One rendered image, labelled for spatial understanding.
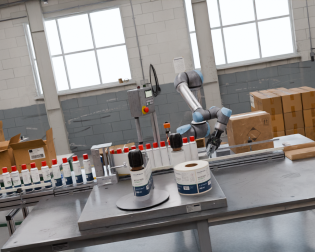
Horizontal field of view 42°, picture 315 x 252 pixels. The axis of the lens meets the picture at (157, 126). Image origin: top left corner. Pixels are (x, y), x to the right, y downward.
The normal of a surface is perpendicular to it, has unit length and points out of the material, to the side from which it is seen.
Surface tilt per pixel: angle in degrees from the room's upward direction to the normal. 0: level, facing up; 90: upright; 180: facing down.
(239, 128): 90
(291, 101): 90
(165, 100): 90
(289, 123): 92
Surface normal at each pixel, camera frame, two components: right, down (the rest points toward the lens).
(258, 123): 0.06, 0.15
